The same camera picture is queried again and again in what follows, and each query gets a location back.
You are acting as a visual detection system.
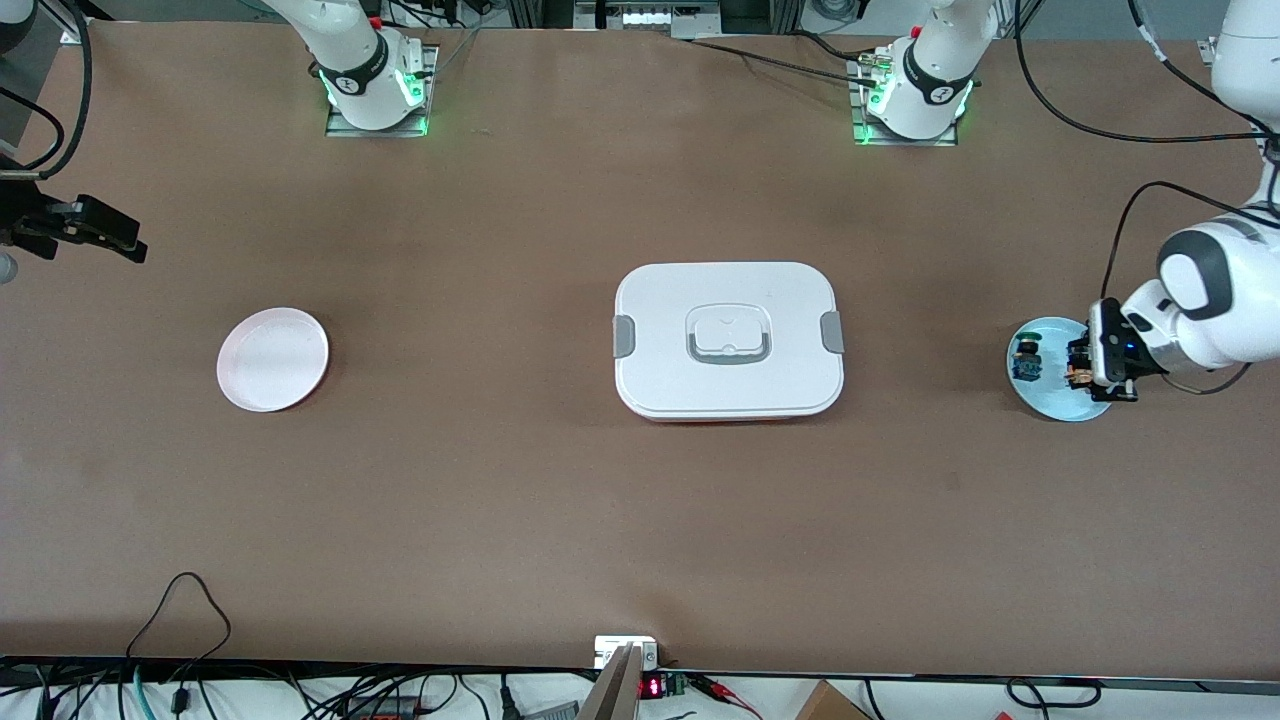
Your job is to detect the light blue plate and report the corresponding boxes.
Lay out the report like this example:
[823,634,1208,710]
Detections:
[1006,317,1113,423]

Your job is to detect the pink plate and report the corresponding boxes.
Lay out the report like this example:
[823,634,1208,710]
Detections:
[216,307,330,413]

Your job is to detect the brown cardboard box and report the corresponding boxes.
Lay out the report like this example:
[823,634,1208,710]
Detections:
[795,680,871,720]

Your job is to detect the white lunch box grey latches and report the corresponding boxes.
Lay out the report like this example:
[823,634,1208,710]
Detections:
[612,262,846,423]

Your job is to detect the red clip lead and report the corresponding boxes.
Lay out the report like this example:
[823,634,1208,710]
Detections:
[690,675,761,719]

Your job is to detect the grey control box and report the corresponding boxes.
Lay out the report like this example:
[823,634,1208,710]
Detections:
[575,0,723,39]

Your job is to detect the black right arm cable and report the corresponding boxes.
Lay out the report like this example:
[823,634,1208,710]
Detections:
[0,0,96,181]

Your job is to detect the aluminium frame profile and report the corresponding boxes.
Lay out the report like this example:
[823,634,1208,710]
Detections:
[45,0,91,46]

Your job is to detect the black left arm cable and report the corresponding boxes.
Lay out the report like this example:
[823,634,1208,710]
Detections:
[1012,0,1280,396]

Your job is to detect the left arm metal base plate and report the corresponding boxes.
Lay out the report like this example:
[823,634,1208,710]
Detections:
[850,55,959,147]

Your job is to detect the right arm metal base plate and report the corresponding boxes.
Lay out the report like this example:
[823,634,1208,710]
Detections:
[325,45,439,138]

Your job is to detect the black cable coil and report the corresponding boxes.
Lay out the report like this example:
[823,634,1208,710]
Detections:
[1005,678,1101,709]

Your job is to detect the black looped cable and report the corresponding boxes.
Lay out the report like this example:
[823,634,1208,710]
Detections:
[125,572,233,691]

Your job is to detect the black cable to arm base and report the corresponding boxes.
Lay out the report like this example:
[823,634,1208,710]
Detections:
[680,30,886,86]

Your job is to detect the white mounting bracket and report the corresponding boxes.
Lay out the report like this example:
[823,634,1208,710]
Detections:
[594,636,659,669]

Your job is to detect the aluminium camera pole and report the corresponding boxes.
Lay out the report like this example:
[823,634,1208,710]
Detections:
[578,645,643,720]

